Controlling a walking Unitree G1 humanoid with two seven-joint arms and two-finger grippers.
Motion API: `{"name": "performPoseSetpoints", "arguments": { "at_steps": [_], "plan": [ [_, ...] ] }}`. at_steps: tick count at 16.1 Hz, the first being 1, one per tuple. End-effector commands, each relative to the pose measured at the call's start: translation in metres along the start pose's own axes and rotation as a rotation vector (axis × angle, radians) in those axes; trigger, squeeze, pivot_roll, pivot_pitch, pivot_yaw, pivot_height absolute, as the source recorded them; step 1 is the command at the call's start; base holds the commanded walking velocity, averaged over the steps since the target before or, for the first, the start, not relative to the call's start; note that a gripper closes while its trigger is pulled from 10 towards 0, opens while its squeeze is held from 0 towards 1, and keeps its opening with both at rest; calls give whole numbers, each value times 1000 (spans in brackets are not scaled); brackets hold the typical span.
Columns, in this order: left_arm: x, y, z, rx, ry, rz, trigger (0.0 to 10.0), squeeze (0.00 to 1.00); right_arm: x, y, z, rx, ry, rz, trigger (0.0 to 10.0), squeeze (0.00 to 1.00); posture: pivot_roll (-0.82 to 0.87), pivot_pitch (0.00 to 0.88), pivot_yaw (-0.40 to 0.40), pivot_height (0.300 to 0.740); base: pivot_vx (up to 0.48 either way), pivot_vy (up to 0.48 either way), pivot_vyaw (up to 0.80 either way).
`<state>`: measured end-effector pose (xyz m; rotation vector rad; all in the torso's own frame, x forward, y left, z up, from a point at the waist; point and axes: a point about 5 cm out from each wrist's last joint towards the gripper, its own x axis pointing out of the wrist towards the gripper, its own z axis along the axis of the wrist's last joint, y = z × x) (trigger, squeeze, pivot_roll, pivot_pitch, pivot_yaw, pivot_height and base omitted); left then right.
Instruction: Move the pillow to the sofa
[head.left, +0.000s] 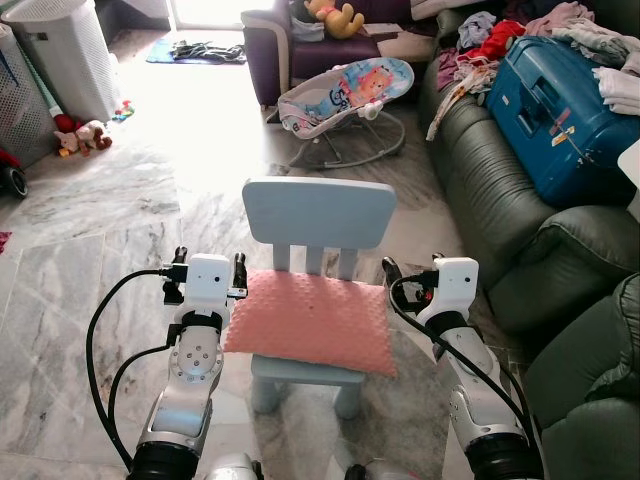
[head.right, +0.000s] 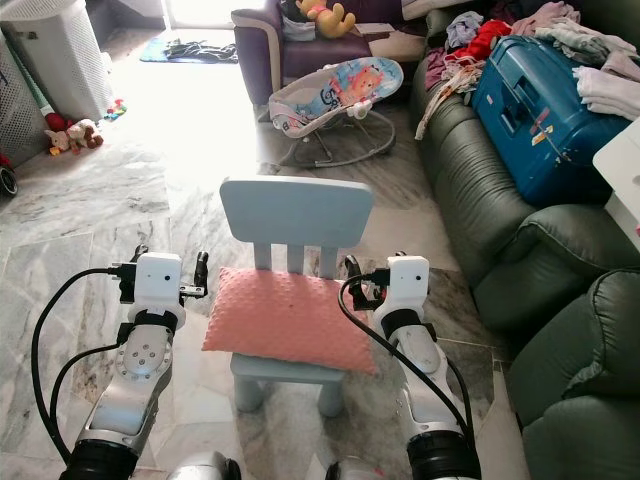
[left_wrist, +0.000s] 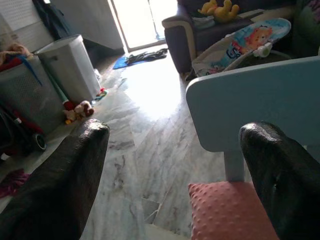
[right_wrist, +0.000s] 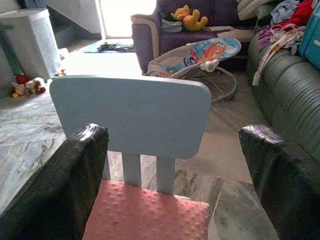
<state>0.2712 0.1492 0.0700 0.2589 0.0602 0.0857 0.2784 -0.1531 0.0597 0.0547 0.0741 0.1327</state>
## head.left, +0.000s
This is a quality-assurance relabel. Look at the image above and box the pink dotted pillow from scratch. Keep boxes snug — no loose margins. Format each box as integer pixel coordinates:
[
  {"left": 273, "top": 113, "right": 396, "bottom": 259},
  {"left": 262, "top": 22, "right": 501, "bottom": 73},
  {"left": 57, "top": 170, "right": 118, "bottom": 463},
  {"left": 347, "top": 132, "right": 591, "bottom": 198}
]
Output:
[{"left": 222, "top": 266, "right": 399, "bottom": 378}]

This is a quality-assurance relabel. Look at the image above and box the green leather sofa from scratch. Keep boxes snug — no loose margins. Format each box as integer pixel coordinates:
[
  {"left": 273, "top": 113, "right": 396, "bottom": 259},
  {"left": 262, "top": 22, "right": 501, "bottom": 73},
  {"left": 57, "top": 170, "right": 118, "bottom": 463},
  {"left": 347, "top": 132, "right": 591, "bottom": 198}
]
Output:
[{"left": 418, "top": 58, "right": 640, "bottom": 480}]

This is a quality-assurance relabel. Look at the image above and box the light blue child chair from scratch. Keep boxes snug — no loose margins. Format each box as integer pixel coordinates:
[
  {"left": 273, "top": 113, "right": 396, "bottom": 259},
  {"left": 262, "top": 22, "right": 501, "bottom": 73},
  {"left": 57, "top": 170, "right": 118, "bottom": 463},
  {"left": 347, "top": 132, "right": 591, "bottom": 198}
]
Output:
[{"left": 242, "top": 178, "right": 398, "bottom": 419}]

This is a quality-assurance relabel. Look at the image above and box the red and beige plush toy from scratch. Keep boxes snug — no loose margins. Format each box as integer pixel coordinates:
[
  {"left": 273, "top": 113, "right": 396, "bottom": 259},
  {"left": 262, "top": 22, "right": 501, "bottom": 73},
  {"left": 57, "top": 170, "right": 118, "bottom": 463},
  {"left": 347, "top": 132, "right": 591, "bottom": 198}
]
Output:
[{"left": 52, "top": 114, "right": 113, "bottom": 158}]

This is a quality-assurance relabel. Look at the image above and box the beige patterned cloth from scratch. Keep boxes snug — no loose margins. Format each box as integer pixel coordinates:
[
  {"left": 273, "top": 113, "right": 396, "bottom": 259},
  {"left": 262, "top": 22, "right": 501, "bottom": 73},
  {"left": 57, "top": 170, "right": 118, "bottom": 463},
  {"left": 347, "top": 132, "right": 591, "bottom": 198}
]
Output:
[{"left": 425, "top": 62, "right": 493, "bottom": 141}]

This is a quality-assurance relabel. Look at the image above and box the black wheeled toy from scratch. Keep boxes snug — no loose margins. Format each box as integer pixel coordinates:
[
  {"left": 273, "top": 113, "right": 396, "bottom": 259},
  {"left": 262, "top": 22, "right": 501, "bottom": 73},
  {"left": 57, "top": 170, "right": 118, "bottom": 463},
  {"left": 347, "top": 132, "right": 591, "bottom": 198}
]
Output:
[{"left": 0, "top": 150, "right": 29, "bottom": 199}]

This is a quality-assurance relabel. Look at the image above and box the printed baby bouncer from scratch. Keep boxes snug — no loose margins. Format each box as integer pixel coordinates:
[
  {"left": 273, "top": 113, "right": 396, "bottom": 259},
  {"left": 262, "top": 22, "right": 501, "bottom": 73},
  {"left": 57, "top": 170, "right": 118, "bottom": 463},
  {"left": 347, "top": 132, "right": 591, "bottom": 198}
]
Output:
[{"left": 277, "top": 57, "right": 416, "bottom": 171}]

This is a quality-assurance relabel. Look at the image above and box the grey robot right leg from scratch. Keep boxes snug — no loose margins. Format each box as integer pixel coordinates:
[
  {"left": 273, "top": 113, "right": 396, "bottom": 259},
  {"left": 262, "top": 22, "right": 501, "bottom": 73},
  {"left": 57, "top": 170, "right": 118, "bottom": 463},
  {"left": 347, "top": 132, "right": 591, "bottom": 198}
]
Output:
[{"left": 345, "top": 460, "right": 416, "bottom": 480}]

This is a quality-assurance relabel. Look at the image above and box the blue hard suitcase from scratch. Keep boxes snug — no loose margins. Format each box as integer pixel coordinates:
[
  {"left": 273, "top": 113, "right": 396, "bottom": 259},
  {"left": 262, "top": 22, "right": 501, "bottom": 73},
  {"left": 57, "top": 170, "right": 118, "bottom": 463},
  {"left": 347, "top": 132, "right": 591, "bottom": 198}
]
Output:
[{"left": 487, "top": 35, "right": 640, "bottom": 209}]

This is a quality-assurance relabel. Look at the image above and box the dark crumpled cloth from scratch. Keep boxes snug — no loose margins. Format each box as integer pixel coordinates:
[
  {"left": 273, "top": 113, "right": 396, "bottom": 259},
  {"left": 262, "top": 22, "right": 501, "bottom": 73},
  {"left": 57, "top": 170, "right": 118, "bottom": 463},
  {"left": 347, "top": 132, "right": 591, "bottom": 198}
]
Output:
[{"left": 170, "top": 40, "right": 246, "bottom": 63}]

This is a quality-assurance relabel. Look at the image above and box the grey laundry basket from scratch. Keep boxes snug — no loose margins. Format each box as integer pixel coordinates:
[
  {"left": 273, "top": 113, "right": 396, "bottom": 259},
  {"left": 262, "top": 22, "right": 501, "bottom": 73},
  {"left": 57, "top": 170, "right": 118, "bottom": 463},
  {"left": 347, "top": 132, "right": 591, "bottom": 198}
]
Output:
[{"left": 0, "top": 25, "right": 59, "bottom": 169}]

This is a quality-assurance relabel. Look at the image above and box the purple armchair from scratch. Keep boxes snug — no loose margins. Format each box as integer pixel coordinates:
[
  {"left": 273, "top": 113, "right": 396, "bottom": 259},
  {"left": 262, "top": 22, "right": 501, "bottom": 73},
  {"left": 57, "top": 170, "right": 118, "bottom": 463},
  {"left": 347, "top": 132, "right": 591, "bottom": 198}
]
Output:
[{"left": 242, "top": 0, "right": 441, "bottom": 109}]

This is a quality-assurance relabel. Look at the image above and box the white air purifier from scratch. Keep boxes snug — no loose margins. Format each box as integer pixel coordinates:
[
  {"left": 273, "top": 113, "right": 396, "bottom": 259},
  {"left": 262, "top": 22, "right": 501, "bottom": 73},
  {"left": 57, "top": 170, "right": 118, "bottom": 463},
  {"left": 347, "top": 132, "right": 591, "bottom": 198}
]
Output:
[{"left": 2, "top": 0, "right": 121, "bottom": 126}]

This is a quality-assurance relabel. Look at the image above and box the white folded garment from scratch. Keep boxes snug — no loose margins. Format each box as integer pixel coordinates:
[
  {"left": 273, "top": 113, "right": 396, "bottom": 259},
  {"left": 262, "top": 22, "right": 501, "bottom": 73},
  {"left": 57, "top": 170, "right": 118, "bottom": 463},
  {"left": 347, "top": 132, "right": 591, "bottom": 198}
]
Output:
[{"left": 593, "top": 65, "right": 640, "bottom": 117}]

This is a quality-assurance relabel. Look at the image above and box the red garment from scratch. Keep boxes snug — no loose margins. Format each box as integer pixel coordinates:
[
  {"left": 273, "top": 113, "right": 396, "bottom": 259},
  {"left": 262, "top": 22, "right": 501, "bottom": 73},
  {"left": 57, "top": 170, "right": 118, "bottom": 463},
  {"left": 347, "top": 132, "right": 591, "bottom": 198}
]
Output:
[{"left": 470, "top": 20, "right": 527, "bottom": 63}]

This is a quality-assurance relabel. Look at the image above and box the yellow plush bear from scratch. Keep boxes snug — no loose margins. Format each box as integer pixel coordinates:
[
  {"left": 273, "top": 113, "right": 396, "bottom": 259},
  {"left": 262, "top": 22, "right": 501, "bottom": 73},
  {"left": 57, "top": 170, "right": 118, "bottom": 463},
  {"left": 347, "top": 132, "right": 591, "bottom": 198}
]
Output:
[{"left": 304, "top": 0, "right": 366, "bottom": 41}]

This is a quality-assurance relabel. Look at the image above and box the light blue garment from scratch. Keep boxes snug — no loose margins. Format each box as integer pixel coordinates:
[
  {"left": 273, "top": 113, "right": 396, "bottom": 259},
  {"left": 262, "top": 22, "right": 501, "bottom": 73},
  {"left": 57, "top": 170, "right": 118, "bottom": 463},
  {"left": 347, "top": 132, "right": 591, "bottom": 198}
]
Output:
[{"left": 458, "top": 12, "right": 498, "bottom": 49}]

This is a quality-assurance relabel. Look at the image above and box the grey garment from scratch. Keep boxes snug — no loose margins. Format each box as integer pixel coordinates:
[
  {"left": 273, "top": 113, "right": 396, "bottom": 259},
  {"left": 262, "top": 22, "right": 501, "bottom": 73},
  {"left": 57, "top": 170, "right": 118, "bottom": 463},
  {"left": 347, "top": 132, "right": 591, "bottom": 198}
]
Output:
[{"left": 555, "top": 22, "right": 640, "bottom": 71}]

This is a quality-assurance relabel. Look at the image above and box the pink garment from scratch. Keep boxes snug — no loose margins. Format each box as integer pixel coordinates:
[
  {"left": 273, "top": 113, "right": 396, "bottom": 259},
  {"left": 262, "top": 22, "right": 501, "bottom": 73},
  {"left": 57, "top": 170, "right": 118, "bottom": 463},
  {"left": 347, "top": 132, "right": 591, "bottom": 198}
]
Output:
[{"left": 525, "top": 2, "right": 596, "bottom": 39}]

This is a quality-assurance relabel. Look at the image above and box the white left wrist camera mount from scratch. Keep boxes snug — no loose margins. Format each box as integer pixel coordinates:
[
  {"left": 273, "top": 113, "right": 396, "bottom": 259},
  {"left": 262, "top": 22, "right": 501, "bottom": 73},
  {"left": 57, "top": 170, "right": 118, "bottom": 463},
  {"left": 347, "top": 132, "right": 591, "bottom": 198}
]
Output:
[{"left": 183, "top": 254, "right": 234, "bottom": 321}]

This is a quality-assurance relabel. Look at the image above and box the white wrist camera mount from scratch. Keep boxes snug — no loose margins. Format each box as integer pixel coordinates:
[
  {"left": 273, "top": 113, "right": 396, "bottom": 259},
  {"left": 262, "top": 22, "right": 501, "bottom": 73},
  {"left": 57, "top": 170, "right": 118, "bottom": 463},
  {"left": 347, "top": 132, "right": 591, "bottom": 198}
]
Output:
[
  {"left": 183, "top": 254, "right": 234, "bottom": 321},
  {"left": 430, "top": 258, "right": 479, "bottom": 326}
]

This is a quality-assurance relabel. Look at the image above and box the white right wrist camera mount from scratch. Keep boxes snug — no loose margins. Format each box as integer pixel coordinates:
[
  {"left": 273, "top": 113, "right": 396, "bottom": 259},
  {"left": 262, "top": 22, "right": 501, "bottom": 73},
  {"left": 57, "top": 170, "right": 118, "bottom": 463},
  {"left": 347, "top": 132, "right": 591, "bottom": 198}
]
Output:
[{"left": 430, "top": 258, "right": 479, "bottom": 326}]

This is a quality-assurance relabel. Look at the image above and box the long black left arm cable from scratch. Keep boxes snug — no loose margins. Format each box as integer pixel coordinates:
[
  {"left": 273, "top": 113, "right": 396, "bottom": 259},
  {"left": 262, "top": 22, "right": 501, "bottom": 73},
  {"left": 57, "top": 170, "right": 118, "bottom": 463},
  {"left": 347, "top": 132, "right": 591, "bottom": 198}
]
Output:
[{"left": 85, "top": 268, "right": 189, "bottom": 471}]

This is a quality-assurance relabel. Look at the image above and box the short black left arm cable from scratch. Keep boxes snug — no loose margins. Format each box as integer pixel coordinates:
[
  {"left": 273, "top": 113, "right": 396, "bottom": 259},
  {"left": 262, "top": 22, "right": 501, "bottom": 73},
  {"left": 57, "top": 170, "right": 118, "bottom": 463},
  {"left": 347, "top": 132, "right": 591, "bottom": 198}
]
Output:
[{"left": 106, "top": 343, "right": 176, "bottom": 466}]

